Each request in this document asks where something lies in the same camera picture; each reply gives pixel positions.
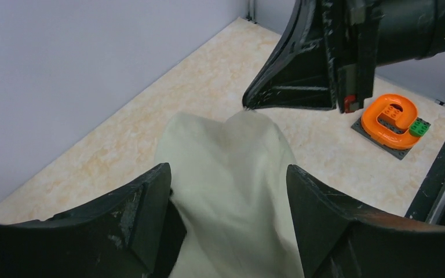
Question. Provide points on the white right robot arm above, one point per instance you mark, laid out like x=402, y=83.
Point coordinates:
x=410, y=30

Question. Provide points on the green toy brick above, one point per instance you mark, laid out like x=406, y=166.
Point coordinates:
x=419, y=128

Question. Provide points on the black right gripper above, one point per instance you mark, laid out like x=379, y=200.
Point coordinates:
x=321, y=59

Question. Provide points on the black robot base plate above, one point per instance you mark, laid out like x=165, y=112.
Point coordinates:
x=430, y=191

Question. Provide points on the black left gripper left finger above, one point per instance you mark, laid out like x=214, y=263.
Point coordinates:
x=132, y=231

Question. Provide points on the orange tape roll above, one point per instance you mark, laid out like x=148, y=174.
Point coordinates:
x=410, y=111

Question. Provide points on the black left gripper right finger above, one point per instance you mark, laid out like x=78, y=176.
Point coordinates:
x=340, y=236

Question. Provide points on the cream canvas backpack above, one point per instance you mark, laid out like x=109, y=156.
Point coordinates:
x=229, y=186

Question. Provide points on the orange toy brick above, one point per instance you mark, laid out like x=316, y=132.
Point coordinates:
x=390, y=114

